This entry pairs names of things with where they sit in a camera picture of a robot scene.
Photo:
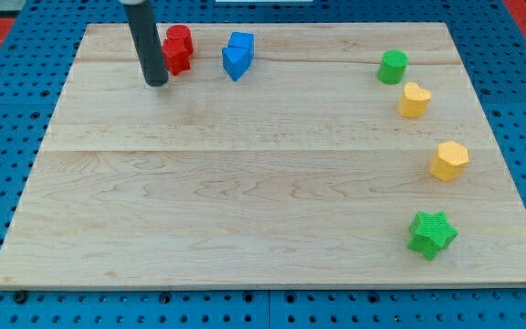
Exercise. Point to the yellow heart block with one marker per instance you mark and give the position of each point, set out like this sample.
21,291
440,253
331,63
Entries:
414,100

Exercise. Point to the light wooden board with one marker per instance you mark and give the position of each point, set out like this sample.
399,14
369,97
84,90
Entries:
300,175

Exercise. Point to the blue triangle block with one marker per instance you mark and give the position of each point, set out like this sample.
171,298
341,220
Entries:
236,61

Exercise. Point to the blue cube block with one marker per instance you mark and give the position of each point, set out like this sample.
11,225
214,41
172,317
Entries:
243,40

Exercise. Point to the red star block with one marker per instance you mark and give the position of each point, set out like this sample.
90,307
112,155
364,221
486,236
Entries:
176,55

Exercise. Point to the red cylinder block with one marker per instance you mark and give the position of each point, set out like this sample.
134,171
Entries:
182,33

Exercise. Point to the green cylinder block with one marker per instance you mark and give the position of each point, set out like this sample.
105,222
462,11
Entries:
392,66

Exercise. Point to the green star block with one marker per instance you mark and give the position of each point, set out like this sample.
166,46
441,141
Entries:
430,233

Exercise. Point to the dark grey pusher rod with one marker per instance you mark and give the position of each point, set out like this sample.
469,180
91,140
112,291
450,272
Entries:
145,36

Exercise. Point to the yellow hexagon block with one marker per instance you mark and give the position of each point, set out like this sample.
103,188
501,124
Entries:
449,161

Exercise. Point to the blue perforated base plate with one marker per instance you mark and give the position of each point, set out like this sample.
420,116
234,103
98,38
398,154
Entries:
34,63

